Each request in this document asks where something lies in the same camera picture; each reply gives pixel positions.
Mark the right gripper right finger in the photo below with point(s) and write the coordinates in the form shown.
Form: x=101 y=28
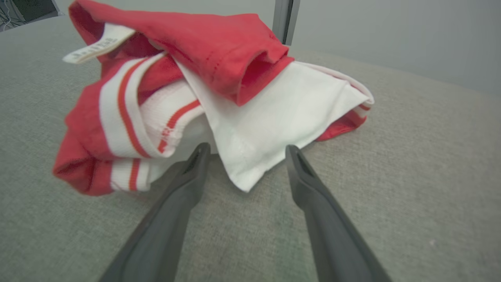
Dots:
x=332 y=235

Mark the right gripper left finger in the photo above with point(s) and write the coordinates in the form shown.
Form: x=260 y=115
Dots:
x=164 y=227

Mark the red pants with striped trim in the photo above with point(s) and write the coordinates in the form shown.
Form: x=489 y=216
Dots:
x=219 y=47

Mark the dark background panel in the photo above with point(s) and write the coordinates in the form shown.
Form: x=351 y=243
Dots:
x=33 y=8

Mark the grey partition post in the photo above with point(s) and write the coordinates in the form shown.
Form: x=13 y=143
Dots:
x=282 y=19

